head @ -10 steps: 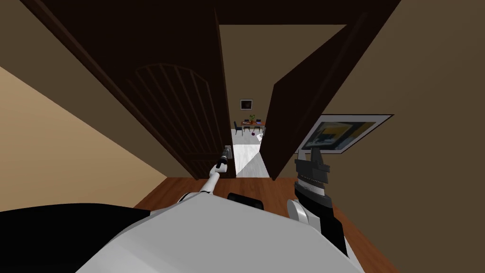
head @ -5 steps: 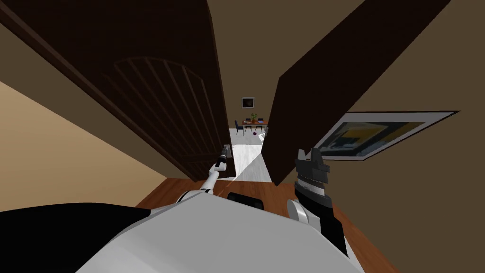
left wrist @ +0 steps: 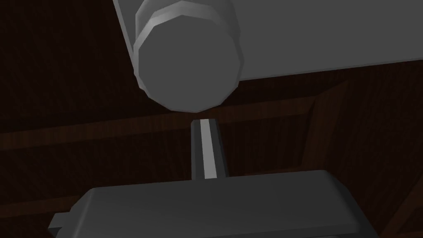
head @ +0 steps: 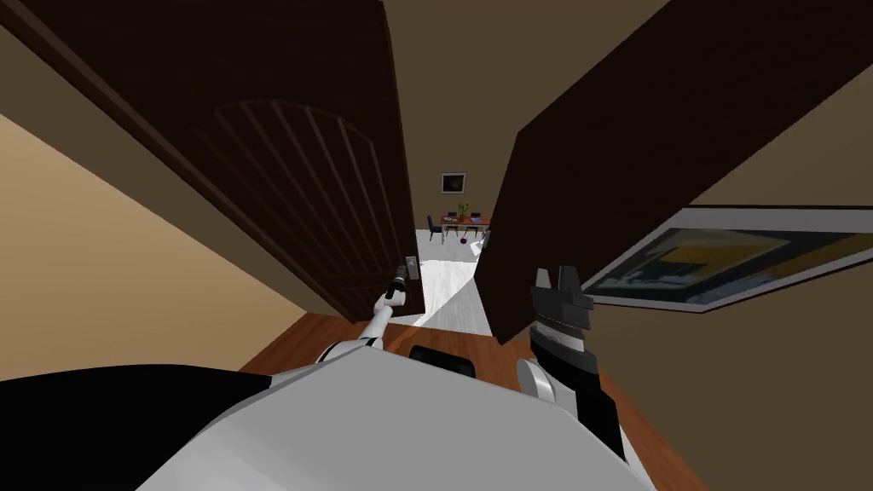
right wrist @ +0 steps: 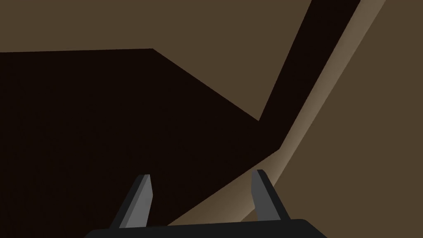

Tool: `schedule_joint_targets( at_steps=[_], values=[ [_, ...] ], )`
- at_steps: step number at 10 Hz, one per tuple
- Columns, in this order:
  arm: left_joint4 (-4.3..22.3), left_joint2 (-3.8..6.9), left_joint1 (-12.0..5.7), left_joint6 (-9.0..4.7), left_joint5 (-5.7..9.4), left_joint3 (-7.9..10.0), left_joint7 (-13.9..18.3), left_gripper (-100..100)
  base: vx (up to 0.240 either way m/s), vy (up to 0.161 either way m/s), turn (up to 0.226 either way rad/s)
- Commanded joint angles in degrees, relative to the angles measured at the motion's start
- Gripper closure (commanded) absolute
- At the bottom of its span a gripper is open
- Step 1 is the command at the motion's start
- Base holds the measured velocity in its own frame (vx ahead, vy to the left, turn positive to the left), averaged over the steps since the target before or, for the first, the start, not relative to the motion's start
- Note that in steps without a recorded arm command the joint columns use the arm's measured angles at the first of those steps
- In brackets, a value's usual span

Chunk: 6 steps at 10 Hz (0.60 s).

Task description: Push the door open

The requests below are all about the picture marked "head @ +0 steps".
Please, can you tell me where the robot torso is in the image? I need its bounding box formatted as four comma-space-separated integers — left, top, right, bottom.
136, 344, 657, 491

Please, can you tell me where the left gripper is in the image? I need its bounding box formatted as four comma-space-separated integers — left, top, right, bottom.
384, 263, 410, 302

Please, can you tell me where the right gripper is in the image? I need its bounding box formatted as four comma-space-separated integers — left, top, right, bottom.
529, 265, 597, 337

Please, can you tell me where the dark brown door leaf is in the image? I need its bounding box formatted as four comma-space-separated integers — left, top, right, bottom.
0, 0, 428, 326

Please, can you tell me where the large framed abstract picture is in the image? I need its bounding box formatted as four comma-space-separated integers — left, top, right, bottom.
579, 204, 873, 315

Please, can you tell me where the wooden dining table with plant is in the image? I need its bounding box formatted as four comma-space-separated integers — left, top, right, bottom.
439, 202, 493, 240

